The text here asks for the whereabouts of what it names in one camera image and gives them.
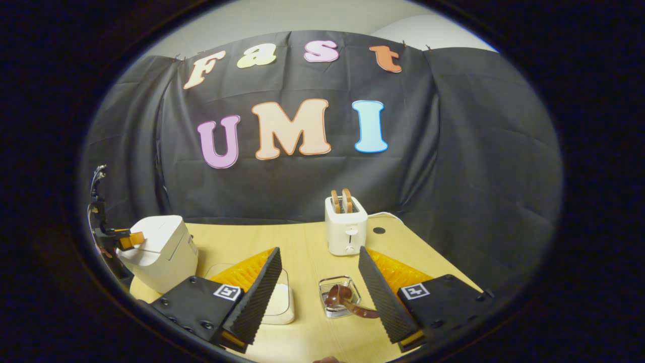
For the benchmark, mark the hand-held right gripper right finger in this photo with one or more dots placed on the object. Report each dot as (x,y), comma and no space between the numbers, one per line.
(383,297)

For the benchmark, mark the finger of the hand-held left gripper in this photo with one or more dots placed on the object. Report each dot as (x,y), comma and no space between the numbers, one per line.
(133,239)

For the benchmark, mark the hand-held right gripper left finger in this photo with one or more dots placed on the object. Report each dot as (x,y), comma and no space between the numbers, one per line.
(257,297)

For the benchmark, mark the white rice cooker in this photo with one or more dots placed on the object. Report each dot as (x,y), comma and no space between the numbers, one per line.
(166,257)

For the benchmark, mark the brown wooden spoon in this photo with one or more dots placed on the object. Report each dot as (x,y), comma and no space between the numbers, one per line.
(335,295)

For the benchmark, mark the clear plastic rice container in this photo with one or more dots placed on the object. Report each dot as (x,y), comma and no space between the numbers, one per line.
(282,308)

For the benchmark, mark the white toaster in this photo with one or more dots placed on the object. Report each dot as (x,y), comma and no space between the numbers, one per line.
(346,232)

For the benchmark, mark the toasted bread slice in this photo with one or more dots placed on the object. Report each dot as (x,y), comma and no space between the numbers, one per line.
(335,201)
(347,200)

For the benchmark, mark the black backdrop cloth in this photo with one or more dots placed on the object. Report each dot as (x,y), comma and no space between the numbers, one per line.
(453,176)

